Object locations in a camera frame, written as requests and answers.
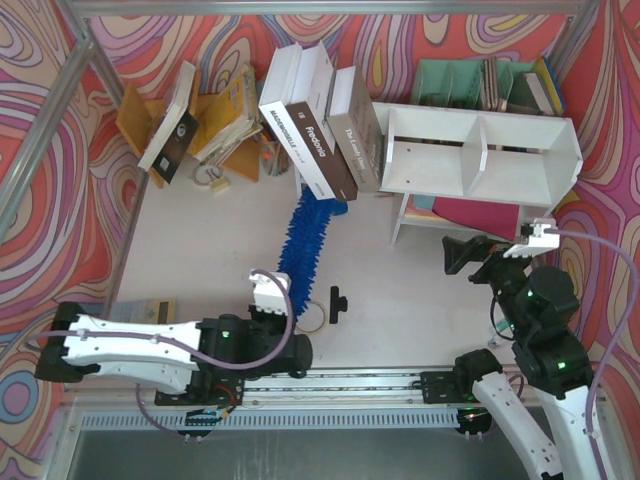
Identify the blue yellow book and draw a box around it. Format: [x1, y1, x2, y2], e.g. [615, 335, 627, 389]
[524, 57, 566, 116]

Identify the taupe Lonely Ones book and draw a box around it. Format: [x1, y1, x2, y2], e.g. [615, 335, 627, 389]
[326, 65, 384, 193]

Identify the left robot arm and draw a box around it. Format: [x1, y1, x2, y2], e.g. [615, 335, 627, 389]
[35, 302, 313, 405]

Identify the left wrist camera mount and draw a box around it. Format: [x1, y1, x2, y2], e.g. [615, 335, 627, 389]
[249, 271, 288, 315]

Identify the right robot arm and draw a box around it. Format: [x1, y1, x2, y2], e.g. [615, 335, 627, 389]
[442, 235, 616, 479]

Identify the green file organizer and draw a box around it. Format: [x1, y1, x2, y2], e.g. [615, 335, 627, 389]
[410, 59, 541, 115]

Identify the white Mademoiselle book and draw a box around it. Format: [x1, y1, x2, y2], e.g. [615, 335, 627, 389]
[256, 45, 334, 202]

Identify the clear pencil cup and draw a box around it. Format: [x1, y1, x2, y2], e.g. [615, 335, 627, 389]
[259, 133, 290, 177]

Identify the stack of worn books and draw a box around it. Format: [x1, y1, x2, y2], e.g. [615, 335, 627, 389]
[192, 63, 261, 165]

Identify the yellow wooden zigzag shelf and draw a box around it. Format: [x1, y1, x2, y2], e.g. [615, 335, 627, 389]
[116, 69, 263, 187]

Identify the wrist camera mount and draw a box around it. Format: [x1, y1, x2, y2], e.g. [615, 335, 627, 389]
[249, 271, 288, 315]
[503, 218, 560, 258]

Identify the calculator with blue cross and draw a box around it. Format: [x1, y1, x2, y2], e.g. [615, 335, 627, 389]
[109, 298, 177, 324]

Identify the beige tape roll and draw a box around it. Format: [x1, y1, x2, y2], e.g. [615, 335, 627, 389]
[296, 300, 329, 335]

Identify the blue microfiber duster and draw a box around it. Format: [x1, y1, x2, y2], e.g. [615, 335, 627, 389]
[278, 188, 348, 318]

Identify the white black leaning book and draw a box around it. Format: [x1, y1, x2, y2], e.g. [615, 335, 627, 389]
[138, 61, 198, 184]

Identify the black plastic clip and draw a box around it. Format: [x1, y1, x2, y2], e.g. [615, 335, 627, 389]
[329, 285, 348, 325]

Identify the pink folder stack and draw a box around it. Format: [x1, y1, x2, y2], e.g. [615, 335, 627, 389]
[403, 195, 520, 241]

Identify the white bookshelf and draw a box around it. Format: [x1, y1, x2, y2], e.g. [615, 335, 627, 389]
[374, 103, 583, 240]

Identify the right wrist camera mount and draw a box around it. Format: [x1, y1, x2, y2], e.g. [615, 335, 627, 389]
[503, 218, 560, 258]

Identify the brown Fredonia book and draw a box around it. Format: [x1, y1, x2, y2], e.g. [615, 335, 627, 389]
[286, 43, 357, 202]

